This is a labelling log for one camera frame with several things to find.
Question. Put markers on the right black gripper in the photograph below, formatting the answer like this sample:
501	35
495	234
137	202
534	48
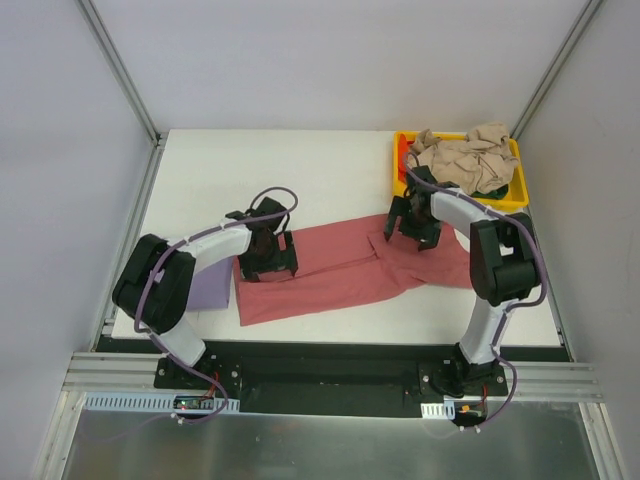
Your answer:
415	232

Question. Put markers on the right white cable duct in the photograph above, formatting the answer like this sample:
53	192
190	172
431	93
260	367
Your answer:
438	411

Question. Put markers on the right aluminium corner post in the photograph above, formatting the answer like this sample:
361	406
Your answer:
588	12

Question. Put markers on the orange t shirt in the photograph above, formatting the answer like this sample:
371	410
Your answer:
401	149

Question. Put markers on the beige crumpled t shirt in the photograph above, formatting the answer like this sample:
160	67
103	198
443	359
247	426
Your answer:
480	163

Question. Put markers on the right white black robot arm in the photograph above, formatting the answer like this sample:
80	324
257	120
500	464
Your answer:
505	268

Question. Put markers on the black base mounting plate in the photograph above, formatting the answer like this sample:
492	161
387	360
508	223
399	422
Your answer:
354	380

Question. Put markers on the aluminium front frame rail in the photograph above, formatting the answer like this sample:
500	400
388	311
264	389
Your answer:
128	372

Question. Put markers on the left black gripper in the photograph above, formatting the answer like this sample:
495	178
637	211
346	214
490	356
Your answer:
270	271

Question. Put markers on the folded lavender t shirt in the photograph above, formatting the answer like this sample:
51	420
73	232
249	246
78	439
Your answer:
210	288

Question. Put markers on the pink red t shirt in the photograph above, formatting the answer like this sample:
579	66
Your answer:
347	264

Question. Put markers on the aluminium corner post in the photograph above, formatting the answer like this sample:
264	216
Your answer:
588	12
115	62

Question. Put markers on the green t shirt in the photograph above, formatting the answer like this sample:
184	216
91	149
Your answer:
496	194

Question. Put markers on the left white cable duct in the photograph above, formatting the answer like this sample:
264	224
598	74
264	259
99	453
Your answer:
158	403

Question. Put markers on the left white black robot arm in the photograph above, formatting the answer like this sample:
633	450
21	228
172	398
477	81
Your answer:
155	284

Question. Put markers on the yellow plastic bin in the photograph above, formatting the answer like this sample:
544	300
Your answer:
517	198

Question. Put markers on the left aluminium corner post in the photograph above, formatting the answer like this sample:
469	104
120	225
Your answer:
115	62

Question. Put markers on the white cable duct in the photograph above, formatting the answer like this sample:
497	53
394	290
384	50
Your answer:
438	411
158	403

